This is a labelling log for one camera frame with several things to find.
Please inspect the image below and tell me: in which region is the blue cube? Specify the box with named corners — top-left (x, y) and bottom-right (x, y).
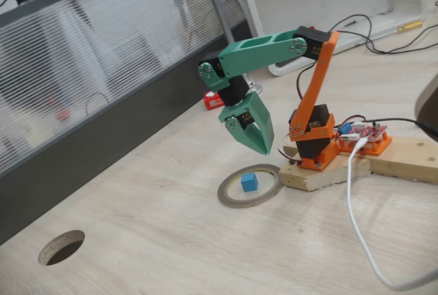
top-left (240, 172), bottom-right (258, 193)

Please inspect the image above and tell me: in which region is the red box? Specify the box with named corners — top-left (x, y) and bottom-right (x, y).
top-left (204, 91), bottom-right (225, 111)

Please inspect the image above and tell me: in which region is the wooden base block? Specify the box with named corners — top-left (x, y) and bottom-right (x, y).
top-left (279, 153), bottom-right (372, 192)

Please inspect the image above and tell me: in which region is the ribbed glass desk partition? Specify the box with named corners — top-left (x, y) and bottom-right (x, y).
top-left (0, 0), bottom-right (261, 246)

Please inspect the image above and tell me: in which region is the yellow screwdriver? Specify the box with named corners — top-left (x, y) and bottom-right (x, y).
top-left (396, 20), bottom-right (424, 33)

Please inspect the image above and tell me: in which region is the long wooden plank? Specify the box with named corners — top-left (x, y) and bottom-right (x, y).
top-left (284, 136), bottom-right (438, 185)

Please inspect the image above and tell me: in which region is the red controller board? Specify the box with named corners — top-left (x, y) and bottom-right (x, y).
top-left (337, 122), bottom-right (389, 145)

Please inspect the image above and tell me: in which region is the white USB cable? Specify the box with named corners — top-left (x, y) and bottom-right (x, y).
top-left (346, 137), bottom-right (438, 292)

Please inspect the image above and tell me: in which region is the thin black cable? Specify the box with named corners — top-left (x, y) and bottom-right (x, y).
top-left (328, 14), bottom-right (438, 55)

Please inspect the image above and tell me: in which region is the thick black cable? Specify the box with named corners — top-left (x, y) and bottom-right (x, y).
top-left (371, 117), bottom-right (438, 138)

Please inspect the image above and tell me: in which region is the black power strip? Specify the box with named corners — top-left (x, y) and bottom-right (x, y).
top-left (273, 55), bottom-right (311, 68)

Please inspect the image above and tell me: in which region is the white plastic crate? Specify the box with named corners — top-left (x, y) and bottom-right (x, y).
top-left (234, 0), bottom-right (428, 77)

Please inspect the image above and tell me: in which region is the grey blurred rounded object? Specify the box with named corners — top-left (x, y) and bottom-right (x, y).
top-left (414, 72), bottom-right (438, 142)

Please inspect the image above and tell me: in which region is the grey ring of tape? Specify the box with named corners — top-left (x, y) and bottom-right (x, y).
top-left (217, 163), bottom-right (284, 209)

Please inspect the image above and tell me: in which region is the silver round object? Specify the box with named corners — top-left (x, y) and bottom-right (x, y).
top-left (244, 74), bottom-right (263, 94)

